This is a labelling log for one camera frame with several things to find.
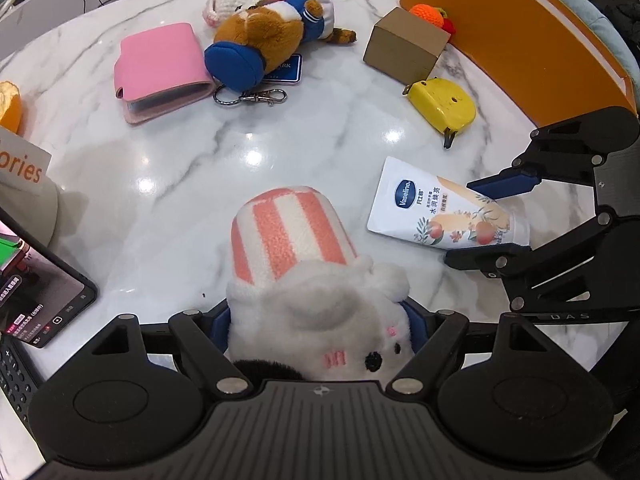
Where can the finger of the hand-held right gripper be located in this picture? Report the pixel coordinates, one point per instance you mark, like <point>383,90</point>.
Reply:
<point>500,186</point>
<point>480,257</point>

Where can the metal keyring clasp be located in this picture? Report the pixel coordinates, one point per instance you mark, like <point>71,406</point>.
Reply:
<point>260,96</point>

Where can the yellow tape measure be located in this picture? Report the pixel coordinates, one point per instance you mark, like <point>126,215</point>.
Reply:
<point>440,102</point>

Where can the small cardboard box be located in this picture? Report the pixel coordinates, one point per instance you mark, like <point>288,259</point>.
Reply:
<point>400,45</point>

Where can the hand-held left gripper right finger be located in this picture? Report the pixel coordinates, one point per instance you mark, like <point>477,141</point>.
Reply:
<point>416,327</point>

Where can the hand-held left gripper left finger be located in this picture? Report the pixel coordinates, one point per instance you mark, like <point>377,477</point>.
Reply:
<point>220,322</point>

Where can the white plush toy striped hat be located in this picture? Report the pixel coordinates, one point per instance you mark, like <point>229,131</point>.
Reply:
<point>295,265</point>

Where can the blue rectangular tag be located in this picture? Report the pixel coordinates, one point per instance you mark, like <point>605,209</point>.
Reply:
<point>287,71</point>

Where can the light blue cushion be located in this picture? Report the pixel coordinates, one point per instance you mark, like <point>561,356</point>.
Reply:
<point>600,15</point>

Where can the white card orange letters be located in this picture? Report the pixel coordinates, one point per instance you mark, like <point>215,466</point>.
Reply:
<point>22,165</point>

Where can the brown plush bear blue outfit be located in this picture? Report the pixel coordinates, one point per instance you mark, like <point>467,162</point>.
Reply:
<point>265,30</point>

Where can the pink wallet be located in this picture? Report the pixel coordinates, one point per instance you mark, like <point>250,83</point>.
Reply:
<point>160,60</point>

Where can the black smartphone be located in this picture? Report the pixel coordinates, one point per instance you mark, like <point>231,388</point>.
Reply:
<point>45,295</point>

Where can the orange storage box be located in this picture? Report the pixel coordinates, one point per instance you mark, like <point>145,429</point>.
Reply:
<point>525,25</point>

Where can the white hand cream tube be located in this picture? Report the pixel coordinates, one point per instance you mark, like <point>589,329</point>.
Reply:
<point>425,205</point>

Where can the red crocheted fruit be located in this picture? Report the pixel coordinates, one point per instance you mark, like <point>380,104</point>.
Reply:
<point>450,26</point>

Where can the orange crocheted fruit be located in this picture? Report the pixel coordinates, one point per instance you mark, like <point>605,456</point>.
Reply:
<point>426,15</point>

